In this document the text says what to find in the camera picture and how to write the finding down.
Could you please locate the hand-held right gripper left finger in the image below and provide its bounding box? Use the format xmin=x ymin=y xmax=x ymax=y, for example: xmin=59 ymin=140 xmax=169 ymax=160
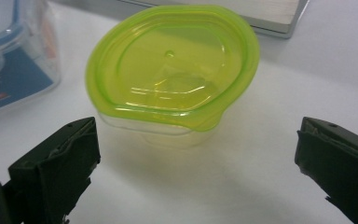
xmin=7 ymin=117 xmax=102 ymax=224

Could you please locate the clear storage box blue-rimmed lid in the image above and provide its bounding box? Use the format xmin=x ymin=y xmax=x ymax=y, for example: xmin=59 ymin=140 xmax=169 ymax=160
xmin=0 ymin=0 xmax=62 ymax=118

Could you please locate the white wire rack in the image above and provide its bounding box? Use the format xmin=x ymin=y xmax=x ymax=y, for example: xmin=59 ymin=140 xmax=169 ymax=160
xmin=117 ymin=0 xmax=310 ymax=40

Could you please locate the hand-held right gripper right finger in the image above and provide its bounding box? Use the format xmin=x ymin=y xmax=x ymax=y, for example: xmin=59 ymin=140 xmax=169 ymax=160
xmin=294 ymin=116 xmax=358 ymax=224

